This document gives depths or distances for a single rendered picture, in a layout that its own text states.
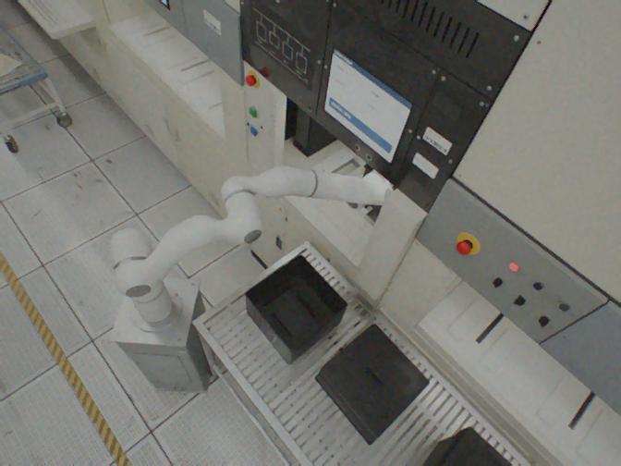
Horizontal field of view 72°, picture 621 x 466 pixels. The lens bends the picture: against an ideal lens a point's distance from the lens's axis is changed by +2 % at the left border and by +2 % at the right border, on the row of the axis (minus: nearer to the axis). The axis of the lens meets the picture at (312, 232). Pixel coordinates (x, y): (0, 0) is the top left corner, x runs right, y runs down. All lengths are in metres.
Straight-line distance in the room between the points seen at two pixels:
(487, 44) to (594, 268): 0.53
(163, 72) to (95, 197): 1.04
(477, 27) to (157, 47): 2.08
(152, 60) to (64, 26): 0.66
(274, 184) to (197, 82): 1.33
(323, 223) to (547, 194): 1.01
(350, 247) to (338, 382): 0.55
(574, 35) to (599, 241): 0.42
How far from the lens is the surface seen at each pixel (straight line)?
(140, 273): 1.36
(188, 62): 2.62
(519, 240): 1.12
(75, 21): 3.16
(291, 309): 1.72
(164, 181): 3.14
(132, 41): 2.83
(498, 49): 0.96
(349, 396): 1.55
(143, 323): 1.75
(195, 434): 2.40
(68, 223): 3.10
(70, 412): 2.57
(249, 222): 1.26
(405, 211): 1.24
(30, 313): 2.85
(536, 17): 0.91
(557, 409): 1.79
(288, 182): 1.25
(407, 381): 1.61
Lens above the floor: 2.35
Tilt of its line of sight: 56 degrees down
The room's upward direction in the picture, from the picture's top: 10 degrees clockwise
